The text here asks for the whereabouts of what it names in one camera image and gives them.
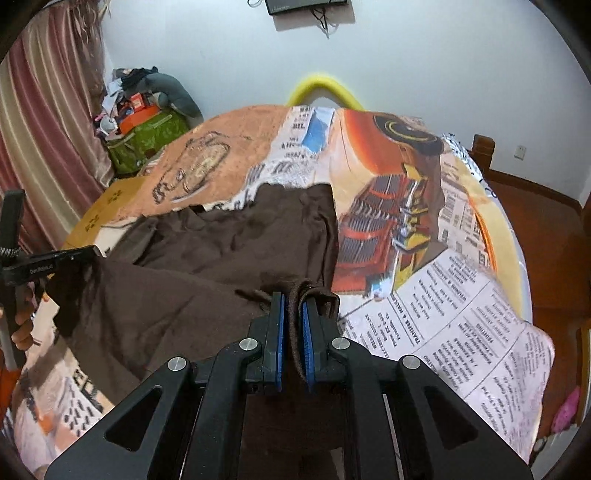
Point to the yellow foam tube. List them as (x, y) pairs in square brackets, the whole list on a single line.
[(323, 82)]

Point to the brown pants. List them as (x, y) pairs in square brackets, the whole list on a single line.
[(207, 258)]

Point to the orange box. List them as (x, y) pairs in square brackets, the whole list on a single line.
[(138, 117)]

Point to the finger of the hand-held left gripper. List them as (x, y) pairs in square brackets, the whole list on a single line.
[(78, 257)]

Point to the pink cloth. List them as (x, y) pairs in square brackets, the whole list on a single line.
[(567, 410)]

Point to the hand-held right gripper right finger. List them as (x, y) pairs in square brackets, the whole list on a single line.
[(308, 341)]

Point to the brown paw print cardboard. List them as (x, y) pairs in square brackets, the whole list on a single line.
[(106, 207)]

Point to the green storage bag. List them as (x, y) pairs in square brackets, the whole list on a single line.
[(143, 138)]

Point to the striped curtain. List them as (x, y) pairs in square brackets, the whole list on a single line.
[(41, 115)]

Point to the wooden bed frame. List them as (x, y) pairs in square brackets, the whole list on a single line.
[(484, 152)]

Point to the printed blanket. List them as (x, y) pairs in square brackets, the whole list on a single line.
[(461, 300)]

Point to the pile of clutter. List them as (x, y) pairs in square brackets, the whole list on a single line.
[(117, 99)]

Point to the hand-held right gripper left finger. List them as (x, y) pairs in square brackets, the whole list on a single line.
[(278, 341)]

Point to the white wall socket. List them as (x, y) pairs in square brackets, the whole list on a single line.
[(521, 152)]

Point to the person's left hand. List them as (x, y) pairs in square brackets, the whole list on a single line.
[(24, 325)]

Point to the black wall television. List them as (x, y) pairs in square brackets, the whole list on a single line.
[(300, 4)]

